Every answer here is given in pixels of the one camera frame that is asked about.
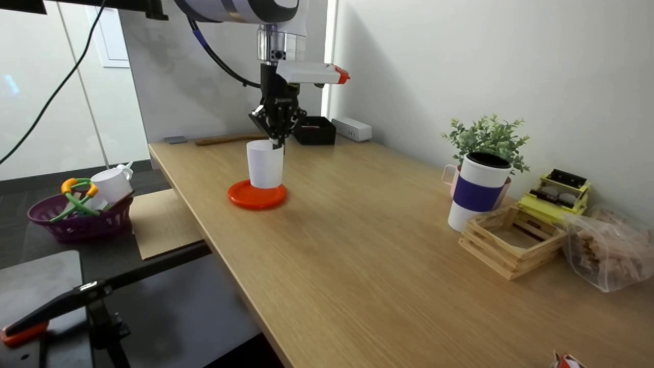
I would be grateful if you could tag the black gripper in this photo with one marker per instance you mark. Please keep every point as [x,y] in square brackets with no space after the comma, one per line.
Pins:
[275,95]

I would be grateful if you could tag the black tray with red label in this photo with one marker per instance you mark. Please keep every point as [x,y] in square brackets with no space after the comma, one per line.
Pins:
[314,133]

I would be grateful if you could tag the long wooden stick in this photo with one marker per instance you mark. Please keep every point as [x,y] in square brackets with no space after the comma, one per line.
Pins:
[225,139]

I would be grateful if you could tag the white rectangular device box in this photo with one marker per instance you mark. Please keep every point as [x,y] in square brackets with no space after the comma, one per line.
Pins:
[352,127]

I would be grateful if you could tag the brown cardboard sheet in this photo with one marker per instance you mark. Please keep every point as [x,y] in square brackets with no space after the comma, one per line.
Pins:
[163,226]

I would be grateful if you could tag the white toy mug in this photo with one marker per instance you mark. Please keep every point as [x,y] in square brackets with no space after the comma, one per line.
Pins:
[113,185]

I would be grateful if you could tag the green plant in pink pot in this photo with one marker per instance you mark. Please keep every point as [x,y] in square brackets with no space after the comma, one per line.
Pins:
[487,135]

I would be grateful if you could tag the purple plastic basket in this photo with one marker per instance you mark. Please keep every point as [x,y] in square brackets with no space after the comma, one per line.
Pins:
[81,227]

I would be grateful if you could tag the wooden slat crate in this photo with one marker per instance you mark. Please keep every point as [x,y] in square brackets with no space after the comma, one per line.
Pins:
[490,247]

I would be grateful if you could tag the yellow toy block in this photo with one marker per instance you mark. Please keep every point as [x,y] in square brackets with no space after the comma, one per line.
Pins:
[553,197]

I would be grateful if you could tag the grey flat board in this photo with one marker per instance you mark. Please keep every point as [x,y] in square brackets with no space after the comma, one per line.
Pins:
[37,279]

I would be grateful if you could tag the clear plastic bag of snacks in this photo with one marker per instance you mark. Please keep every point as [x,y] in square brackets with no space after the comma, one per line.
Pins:
[609,257]

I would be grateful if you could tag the small red white toy figure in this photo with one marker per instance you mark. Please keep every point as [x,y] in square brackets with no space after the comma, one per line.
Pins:
[567,360]

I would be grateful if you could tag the white wrist camera orange tip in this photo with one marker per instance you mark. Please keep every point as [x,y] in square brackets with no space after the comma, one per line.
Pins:
[307,73]

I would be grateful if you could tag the black camera stand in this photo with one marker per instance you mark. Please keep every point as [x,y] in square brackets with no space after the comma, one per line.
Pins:
[102,293]

